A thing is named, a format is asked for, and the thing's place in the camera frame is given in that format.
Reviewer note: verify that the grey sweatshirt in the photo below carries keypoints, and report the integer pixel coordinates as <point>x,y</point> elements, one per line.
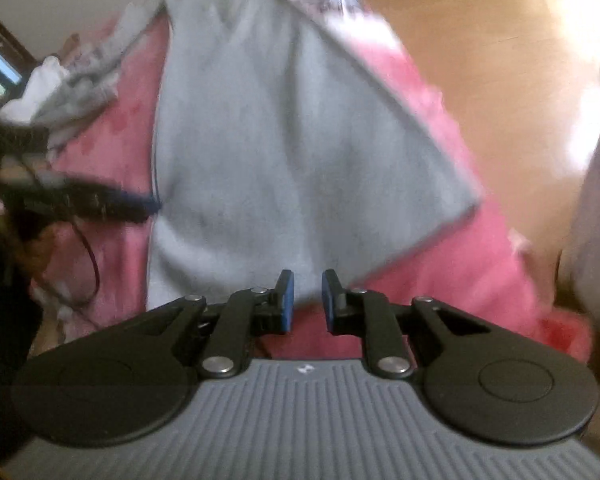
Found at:
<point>280,160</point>

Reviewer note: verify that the person's left forearm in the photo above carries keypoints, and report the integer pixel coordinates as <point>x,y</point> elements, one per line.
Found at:
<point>0,310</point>

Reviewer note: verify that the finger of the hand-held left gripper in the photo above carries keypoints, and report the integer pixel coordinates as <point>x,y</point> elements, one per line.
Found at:
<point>130,206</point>

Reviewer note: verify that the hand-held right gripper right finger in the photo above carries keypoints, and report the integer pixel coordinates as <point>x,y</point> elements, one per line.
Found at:
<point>328,305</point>

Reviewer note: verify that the pink floral bedsheet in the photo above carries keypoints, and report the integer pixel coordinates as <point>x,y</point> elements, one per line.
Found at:
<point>125,160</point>

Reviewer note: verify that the white cloth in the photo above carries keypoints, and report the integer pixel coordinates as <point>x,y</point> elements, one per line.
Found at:
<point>30,95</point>

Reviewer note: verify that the lavender floral quilt bundle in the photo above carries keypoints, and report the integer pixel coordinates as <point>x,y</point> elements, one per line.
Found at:
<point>597,210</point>

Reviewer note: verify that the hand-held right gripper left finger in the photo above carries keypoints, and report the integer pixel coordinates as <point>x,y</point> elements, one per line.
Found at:
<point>289,305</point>

